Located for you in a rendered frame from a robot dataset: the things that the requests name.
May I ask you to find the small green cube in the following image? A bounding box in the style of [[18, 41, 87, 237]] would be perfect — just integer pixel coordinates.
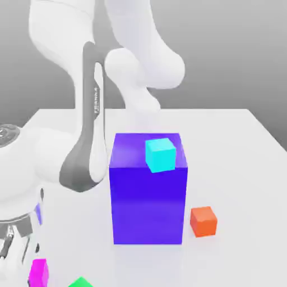
[[67, 276, 94, 287]]

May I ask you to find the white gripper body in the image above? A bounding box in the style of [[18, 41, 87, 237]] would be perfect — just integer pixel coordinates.
[[10, 232, 48, 273]]

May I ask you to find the small cyan cube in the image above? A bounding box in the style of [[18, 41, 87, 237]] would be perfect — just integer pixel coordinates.
[[145, 137, 177, 174]]

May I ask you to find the small magenta cube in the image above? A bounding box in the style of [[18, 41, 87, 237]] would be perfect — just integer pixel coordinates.
[[28, 258, 49, 287]]

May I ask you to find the large blue box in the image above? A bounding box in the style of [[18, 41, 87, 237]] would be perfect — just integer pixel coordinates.
[[109, 132, 188, 246]]

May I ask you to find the small orange cube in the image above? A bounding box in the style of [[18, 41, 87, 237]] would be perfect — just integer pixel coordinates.
[[189, 206, 218, 238]]

